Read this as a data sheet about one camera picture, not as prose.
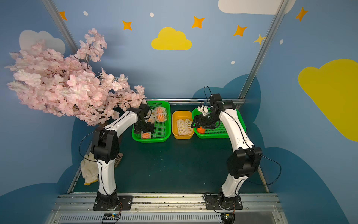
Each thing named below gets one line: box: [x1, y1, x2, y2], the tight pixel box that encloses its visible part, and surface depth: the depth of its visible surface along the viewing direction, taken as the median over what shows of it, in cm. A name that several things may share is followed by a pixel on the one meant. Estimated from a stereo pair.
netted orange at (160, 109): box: [154, 106, 167, 114], surface depth 113 cm
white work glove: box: [80, 152, 99, 186], surface depth 86 cm
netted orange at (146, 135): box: [140, 130, 152, 140], surface depth 97 cm
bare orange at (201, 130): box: [196, 126, 206, 134], surface depth 100 cm
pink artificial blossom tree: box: [5, 28, 146, 127], surface depth 61 cm
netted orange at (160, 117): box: [154, 112, 168, 123], surface depth 109 cm
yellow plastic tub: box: [172, 110, 185, 140], surface depth 109 cm
